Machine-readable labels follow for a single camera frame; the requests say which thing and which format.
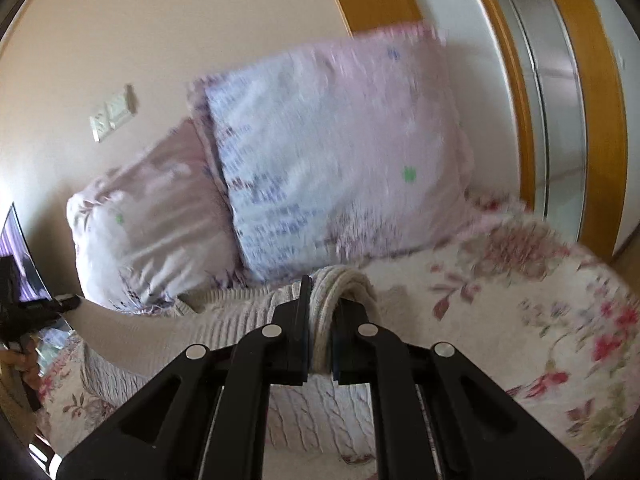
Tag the pink floral pillow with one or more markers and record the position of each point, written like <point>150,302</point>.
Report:
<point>146,232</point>

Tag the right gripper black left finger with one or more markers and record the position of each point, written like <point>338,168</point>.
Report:
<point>204,415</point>

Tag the person's left hand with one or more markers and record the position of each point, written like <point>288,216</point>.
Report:
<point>26,362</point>

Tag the blue lavender print pillow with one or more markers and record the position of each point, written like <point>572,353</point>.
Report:
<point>338,152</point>

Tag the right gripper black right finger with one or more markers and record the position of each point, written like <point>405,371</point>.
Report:
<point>436,414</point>

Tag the beige cable-knit sweater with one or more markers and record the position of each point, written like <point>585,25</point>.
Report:
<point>123,351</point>

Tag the beige wall switch panel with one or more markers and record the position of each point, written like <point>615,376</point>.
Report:
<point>113,113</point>

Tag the wall television screen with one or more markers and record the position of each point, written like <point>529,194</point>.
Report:
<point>13,243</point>

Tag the floral bed quilt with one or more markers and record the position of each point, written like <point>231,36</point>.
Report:
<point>544,318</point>

